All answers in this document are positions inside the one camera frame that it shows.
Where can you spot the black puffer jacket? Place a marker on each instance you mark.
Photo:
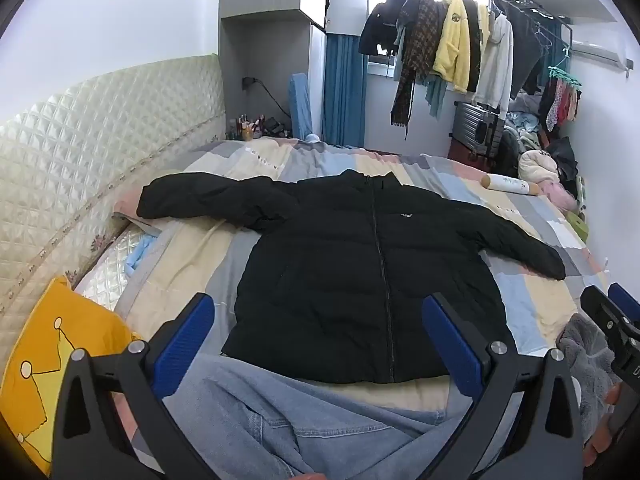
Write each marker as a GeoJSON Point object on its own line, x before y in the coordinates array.
{"type": "Point", "coordinates": [325, 270]}

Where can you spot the cluster of cosmetic bottles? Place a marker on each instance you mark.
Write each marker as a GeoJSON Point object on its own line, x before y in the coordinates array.
{"type": "Point", "coordinates": [250, 130]}

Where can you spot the black hanging short jacket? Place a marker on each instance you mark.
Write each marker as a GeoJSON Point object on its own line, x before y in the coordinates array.
{"type": "Point", "coordinates": [377, 30]}

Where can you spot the white hanging hoodie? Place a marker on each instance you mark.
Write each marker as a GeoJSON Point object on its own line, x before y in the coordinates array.
{"type": "Point", "coordinates": [497, 65]}

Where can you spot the cream plush blanket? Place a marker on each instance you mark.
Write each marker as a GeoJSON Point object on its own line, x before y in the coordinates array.
{"type": "Point", "coordinates": [537, 167]}

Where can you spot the pink plush blanket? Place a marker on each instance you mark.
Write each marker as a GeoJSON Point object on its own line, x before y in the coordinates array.
{"type": "Point", "coordinates": [560, 197]}

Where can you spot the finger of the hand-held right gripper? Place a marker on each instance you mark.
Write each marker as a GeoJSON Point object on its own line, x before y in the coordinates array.
{"type": "Point", "coordinates": [605, 317]}
{"type": "Point", "coordinates": [627, 302]}

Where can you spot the black backpack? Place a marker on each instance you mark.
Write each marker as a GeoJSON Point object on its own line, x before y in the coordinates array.
{"type": "Point", "coordinates": [507, 152]}

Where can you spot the yellow crown print pillow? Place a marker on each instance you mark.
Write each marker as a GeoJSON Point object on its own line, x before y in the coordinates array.
{"type": "Point", "coordinates": [40, 385]}

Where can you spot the white air conditioner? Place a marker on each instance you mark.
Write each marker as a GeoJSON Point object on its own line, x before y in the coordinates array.
{"type": "Point", "coordinates": [600, 55]}

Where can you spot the black hanging coat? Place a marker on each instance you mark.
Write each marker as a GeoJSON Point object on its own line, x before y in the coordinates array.
{"type": "Point", "coordinates": [473, 45]}

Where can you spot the grey fleece cloth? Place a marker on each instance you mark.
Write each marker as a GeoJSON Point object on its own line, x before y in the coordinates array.
{"type": "Point", "coordinates": [587, 360]}

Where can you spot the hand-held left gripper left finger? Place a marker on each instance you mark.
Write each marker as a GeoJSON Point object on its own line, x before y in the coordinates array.
{"type": "Point", "coordinates": [182, 345]}

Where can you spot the white quilted pillow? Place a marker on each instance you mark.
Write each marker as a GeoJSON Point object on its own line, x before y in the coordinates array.
{"type": "Point", "coordinates": [107, 275]}

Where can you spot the teal hanging garment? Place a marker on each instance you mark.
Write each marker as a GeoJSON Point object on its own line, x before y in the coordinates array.
{"type": "Point", "coordinates": [436, 97]}

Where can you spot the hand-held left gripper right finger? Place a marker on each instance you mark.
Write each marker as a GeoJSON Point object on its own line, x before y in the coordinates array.
{"type": "Point", "coordinates": [452, 345]}

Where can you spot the yellow fleece hanging jacket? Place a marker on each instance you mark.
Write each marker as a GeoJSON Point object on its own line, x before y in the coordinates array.
{"type": "Point", "coordinates": [452, 50]}

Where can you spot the green plastic stool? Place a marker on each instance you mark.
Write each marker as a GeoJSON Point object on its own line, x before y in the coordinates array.
{"type": "Point", "coordinates": [577, 227]}

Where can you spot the brown plaid hanging scarf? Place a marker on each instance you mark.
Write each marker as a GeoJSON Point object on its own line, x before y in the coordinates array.
{"type": "Point", "coordinates": [417, 50]}

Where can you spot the cream quilted headboard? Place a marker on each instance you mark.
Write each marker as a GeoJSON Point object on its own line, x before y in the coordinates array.
{"type": "Point", "coordinates": [75, 160]}

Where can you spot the white cylindrical bolster pillow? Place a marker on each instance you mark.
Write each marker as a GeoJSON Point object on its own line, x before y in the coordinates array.
{"type": "Point", "coordinates": [510, 184]}

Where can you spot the silver suitcase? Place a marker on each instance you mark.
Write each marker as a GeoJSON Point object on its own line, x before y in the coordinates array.
{"type": "Point", "coordinates": [472, 122]}

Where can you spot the patchwork pastel quilt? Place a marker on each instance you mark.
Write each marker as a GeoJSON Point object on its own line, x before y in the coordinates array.
{"type": "Point", "coordinates": [525, 305]}

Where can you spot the blue curtain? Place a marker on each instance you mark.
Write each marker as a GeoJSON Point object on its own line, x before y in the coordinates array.
{"type": "Point", "coordinates": [345, 90]}

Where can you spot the person's blue jeans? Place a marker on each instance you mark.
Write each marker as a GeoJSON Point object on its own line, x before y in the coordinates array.
{"type": "Point", "coordinates": [250, 425]}

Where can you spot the pink pillow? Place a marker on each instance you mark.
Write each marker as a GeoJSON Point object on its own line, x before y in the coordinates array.
{"type": "Point", "coordinates": [127, 202]}

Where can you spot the pile of light clothes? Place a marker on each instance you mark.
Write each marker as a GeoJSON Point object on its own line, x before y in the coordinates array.
{"type": "Point", "coordinates": [525, 122]}

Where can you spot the grey wooden wardrobe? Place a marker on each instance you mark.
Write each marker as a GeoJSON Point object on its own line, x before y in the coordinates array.
{"type": "Point", "coordinates": [270, 35]}

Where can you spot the person's right hand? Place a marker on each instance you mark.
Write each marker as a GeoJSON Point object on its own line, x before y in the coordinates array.
{"type": "Point", "coordinates": [600, 435]}

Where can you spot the green clip hanger with socks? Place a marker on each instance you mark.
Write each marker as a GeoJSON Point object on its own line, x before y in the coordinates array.
{"type": "Point", "coordinates": [562, 100]}

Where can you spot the dark grey hanging pants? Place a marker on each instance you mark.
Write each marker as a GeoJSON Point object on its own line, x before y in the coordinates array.
{"type": "Point", "coordinates": [525, 50]}

